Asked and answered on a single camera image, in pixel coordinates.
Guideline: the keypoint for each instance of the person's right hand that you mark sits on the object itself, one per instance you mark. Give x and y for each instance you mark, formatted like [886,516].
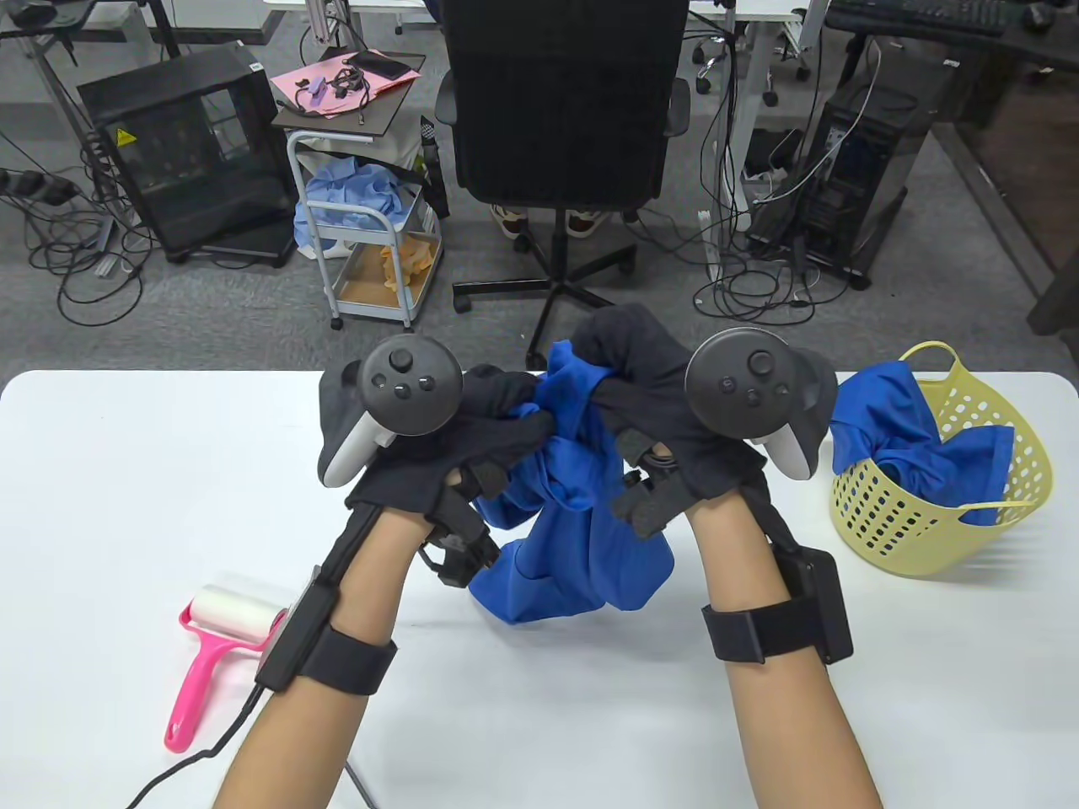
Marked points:
[649,379]

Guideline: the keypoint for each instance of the person's left hand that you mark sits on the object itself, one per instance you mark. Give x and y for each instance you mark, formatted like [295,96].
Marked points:
[438,463]

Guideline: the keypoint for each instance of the blue t-shirt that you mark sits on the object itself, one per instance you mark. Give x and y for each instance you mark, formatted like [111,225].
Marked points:
[582,548]
[902,438]

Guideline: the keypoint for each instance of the pink lint roller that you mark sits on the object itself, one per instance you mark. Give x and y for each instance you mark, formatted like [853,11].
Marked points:
[198,683]

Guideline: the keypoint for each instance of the person's right forearm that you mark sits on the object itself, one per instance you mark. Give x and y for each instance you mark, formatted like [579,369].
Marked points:
[784,742]

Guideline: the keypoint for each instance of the person's left forearm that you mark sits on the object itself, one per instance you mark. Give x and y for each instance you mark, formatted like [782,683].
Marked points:
[320,742]

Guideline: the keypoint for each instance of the black and white controller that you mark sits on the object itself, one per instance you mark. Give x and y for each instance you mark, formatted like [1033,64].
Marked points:
[742,379]
[409,383]

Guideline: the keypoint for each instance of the white power strip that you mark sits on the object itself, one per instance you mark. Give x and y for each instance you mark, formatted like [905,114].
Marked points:
[710,253]

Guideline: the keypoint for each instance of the white rolling cart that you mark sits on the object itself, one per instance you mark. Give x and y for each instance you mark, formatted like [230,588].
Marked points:
[362,286]

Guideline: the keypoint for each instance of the orange cloth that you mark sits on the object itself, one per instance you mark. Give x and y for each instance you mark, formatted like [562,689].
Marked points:
[410,263]

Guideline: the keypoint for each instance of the black sensor box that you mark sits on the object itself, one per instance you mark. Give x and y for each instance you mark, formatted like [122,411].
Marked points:
[295,640]
[822,607]

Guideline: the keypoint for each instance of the yellow perforated plastic basket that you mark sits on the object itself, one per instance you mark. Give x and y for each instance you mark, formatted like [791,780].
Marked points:
[885,539]

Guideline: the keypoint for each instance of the light blue cloth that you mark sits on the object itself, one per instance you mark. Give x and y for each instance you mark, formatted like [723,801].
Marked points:
[350,190]

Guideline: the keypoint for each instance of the black office chair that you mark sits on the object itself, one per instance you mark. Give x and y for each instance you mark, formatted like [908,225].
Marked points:
[556,101]

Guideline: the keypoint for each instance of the white desk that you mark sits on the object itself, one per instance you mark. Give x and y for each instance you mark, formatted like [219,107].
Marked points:
[746,93]

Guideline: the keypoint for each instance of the black computer tower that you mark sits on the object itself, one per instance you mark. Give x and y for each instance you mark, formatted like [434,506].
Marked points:
[877,160]

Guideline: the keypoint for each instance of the black square board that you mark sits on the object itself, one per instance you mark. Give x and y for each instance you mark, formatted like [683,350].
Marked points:
[371,118]

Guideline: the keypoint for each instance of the black glass computer case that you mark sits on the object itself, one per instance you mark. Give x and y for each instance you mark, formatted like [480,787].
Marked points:
[194,202]

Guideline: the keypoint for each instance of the small purple object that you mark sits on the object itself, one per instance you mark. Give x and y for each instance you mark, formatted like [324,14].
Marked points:
[316,91]

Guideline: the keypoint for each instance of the pink paper sheet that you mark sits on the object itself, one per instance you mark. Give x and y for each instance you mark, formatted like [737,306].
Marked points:
[287,86]

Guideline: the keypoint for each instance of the black keyboard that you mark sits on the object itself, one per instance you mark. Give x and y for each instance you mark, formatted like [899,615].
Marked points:
[919,15]

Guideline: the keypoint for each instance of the black power strip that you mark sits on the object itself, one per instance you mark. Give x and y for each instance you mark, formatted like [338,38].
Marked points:
[42,187]

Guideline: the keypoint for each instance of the black desk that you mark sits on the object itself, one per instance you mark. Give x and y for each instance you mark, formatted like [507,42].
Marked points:
[1049,50]

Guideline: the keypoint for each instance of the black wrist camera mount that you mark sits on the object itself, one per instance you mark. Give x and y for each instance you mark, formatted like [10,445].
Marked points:
[459,548]
[649,506]

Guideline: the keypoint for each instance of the aluminium frame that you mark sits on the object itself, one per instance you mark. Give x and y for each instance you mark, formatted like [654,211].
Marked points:
[320,21]

